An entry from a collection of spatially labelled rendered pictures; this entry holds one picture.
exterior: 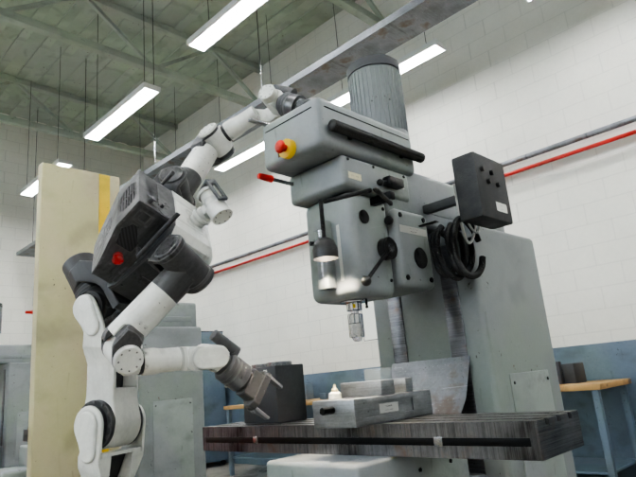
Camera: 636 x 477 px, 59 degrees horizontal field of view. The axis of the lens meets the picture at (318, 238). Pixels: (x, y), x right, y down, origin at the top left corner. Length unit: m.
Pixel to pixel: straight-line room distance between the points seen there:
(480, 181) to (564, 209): 4.24
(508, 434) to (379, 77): 1.29
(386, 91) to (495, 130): 4.50
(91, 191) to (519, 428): 2.57
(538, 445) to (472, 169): 0.84
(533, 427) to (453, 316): 0.72
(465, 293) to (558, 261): 4.05
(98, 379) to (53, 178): 1.60
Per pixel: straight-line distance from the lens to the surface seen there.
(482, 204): 1.76
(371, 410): 1.54
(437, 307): 2.00
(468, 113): 6.77
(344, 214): 1.68
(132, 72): 9.94
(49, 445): 3.04
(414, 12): 4.38
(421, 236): 1.90
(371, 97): 2.07
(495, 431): 1.37
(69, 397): 3.07
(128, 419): 1.85
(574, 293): 5.89
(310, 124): 1.67
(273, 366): 1.95
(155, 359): 1.59
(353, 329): 1.71
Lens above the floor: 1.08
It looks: 14 degrees up
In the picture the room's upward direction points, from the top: 5 degrees counter-clockwise
